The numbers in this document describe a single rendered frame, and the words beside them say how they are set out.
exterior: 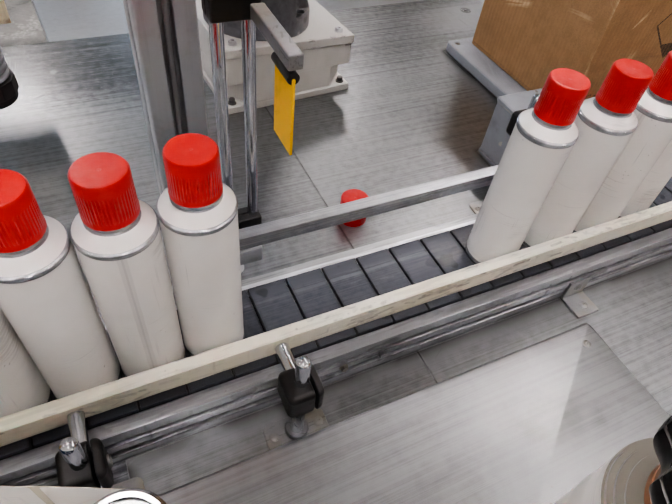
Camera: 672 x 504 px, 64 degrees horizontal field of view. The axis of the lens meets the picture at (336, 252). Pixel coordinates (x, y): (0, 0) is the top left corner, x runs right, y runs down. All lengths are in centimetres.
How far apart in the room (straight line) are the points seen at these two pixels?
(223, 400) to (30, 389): 14
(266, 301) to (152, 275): 17
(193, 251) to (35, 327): 11
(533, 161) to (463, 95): 45
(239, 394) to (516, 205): 29
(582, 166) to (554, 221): 7
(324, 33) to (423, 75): 20
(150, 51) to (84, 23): 63
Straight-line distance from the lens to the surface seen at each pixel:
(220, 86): 41
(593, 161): 54
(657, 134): 59
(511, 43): 96
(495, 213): 53
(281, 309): 51
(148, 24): 43
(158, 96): 46
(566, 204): 57
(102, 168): 33
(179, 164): 33
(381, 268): 55
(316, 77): 85
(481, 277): 53
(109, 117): 83
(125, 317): 39
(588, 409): 53
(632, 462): 29
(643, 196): 69
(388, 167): 74
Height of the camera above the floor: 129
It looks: 48 degrees down
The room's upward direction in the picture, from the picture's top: 9 degrees clockwise
